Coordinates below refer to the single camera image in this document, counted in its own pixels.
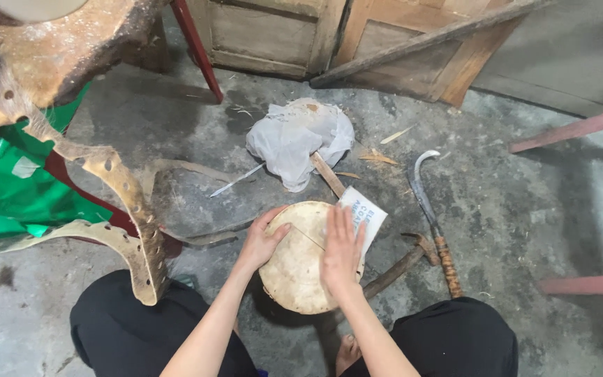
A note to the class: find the curved rawhide strip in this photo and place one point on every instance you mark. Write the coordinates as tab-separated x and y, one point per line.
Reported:
186	166

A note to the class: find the person's left leg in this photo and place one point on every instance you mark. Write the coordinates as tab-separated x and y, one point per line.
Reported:
139	335

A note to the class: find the person's leg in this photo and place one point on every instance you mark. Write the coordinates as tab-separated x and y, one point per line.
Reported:
453	340
139	335

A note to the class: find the red wooden bar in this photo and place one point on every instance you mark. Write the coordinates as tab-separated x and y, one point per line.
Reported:
573	128
589	284

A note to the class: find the dark rawhide strip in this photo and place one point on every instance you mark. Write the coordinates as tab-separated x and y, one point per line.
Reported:
212	235

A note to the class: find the person's right leg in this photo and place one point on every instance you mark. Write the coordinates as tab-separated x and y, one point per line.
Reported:
453	340

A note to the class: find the white cloth bundle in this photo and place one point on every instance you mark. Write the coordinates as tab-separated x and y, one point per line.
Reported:
296	139

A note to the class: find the person's bare foot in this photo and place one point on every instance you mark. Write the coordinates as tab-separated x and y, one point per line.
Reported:
347	353

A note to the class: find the flat wooden stick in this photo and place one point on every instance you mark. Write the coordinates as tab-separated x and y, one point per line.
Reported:
327	174

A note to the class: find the red chair leg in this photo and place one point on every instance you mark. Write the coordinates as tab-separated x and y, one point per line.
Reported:
197	50

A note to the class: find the orange wood shaving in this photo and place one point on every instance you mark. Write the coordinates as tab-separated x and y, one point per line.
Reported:
379	157

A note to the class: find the person's right hand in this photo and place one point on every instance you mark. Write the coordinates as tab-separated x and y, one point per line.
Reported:
341	256

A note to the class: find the pale wood shaving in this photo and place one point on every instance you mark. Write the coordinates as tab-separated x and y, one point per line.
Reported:
397	135

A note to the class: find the person's left hand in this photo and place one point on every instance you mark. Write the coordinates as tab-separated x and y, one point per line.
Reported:
257	243

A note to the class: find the white-backed sandpaper sheet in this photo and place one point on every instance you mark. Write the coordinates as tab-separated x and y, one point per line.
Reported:
367	217

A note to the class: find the thin metal blade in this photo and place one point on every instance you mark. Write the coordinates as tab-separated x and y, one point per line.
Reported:
236	180

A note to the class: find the white round object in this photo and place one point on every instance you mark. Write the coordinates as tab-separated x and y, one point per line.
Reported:
37	8

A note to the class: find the animal hide with punched holes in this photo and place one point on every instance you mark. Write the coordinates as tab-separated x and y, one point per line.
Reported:
50	57

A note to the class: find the long grey wooden plank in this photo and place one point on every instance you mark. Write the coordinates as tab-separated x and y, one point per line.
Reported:
427	39

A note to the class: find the green plastic sheet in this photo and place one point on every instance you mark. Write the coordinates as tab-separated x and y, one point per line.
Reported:
13	188

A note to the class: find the brown wooden door panel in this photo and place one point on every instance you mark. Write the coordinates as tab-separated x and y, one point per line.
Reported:
411	57

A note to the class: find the pale wooden door panel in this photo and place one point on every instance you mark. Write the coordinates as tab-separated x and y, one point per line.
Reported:
265	34

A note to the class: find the round rawhide drum head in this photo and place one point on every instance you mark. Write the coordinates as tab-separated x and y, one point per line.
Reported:
299	262

